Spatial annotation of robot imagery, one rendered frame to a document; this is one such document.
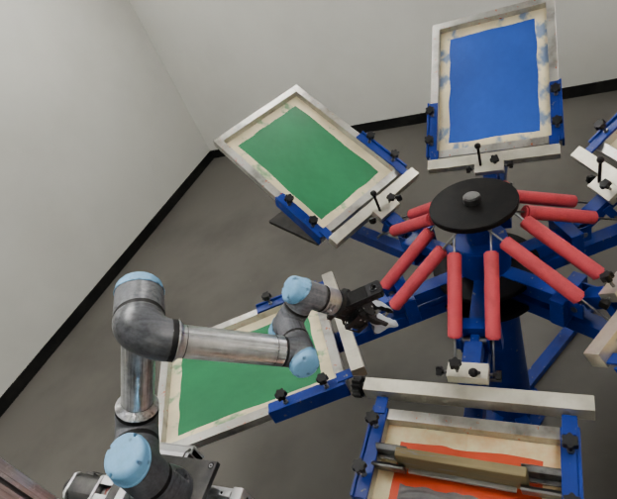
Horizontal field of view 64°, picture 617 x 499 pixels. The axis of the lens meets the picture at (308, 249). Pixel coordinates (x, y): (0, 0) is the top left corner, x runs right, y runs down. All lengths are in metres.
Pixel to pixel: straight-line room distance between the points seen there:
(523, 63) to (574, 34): 2.39
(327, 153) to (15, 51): 3.32
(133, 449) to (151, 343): 0.37
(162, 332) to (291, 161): 1.57
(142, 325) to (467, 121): 1.96
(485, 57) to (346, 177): 0.93
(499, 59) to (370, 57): 2.67
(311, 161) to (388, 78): 2.93
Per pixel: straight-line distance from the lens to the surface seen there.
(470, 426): 1.66
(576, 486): 1.56
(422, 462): 1.57
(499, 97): 2.66
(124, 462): 1.40
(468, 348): 1.76
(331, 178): 2.47
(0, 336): 4.75
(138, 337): 1.12
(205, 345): 1.14
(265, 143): 2.60
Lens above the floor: 2.42
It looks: 35 degrees down
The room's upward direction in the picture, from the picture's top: 25 degrees counter-clockwise
